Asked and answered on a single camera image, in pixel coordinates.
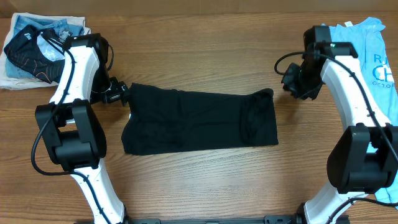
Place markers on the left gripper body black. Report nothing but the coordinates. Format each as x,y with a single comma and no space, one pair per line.
117,91

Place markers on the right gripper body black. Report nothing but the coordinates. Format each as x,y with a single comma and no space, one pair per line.
305,82

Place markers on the black t-shirt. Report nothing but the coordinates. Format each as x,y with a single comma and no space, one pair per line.
166,121

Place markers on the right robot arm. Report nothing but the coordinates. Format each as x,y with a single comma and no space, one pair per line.
364,160

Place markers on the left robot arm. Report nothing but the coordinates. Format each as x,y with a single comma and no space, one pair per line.
71,140

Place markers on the light blue t-shirt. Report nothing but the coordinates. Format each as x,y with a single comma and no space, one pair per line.
367,40

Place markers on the folded black patterned shirt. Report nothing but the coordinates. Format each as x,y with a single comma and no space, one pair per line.
38,52

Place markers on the folded blue jeans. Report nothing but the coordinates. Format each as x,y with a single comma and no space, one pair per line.
59,25

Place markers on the folded beige cloth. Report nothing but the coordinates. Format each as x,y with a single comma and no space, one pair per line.
27,83

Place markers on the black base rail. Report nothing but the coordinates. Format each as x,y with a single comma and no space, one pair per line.
268,219

